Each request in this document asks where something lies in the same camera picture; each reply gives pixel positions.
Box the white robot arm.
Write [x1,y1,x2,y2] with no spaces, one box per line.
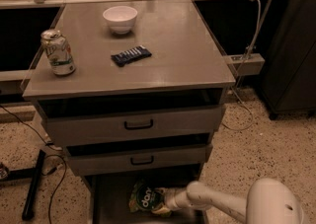
[152,178,311,224]

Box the top grey drawer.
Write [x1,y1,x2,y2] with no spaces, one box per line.
[42,106,225,147]

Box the green white soda can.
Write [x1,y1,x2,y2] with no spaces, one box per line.
[40,30,76,76]

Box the grey metal bracket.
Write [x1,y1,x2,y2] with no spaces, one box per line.
[224,53,265,77]

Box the bottom grey drawer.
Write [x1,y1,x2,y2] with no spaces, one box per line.
[92,165,208,224]

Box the black floor stand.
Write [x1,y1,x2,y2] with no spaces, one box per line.
[0,150,45,221]

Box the grey drawer cabinet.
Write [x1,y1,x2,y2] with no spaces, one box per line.
[24,0,234,224]

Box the black floor cable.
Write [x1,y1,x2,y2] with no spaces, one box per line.
[0,104,68,224]

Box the grey drawer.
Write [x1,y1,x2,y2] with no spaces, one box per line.
[66,144,212,176]
[92,165,208,224]
[42,106,225,147]

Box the dark blue snack bar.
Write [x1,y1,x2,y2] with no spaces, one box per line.
[111,45,152,67]

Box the green rice chip bag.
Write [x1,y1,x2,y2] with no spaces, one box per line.
[128,180,166,214]

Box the white ceramic bowl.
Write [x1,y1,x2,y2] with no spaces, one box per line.
[103,6,138,35]

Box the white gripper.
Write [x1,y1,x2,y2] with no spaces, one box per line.
[152,187,189,217]

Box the white power cable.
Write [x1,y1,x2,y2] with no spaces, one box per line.
[220,0,263,132]

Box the middle grey drawer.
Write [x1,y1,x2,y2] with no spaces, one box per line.
[66,144,212,176]

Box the dark cabinet at right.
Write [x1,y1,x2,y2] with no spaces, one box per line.
[259,0,316,120]

